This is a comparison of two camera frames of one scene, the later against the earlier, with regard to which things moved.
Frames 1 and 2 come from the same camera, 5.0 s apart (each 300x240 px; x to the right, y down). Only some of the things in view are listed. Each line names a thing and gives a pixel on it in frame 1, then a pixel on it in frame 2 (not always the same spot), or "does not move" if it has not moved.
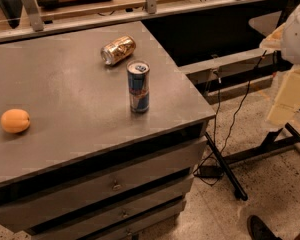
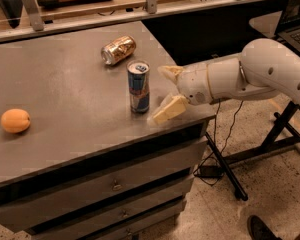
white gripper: [297, 37] → [194, 84]
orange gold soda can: [118, 50] does not move
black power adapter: [210, 171] does not move
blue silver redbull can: [138, 74] does not move
